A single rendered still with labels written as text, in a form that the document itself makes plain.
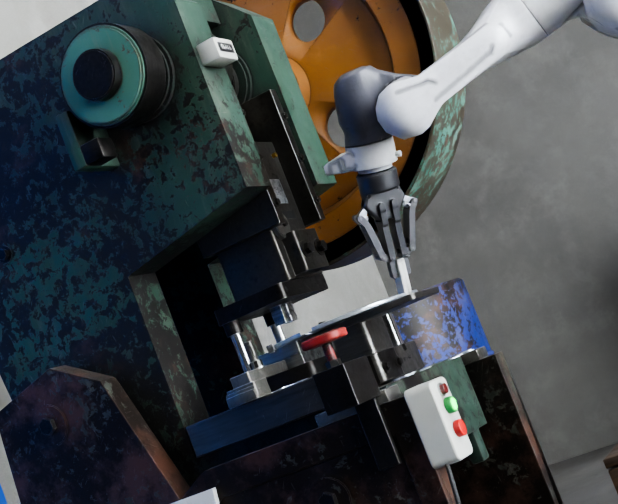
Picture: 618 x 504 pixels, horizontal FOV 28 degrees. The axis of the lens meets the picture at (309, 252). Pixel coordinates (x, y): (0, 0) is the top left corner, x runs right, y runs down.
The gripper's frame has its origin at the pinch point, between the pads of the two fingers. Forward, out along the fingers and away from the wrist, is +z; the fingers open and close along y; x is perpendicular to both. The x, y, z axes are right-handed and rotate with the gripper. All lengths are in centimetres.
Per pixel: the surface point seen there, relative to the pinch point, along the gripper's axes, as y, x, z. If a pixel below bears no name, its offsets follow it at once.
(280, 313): -18.5, 17.3, 3.4
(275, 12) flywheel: 13, 59, -52
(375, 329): -6.0, 3.6, 8.9
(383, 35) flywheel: 28, 39, -41
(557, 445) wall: 178, 256, 163
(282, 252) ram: -16.6, 12.8, -8.7
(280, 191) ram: -10.3, 22.1, -18.4
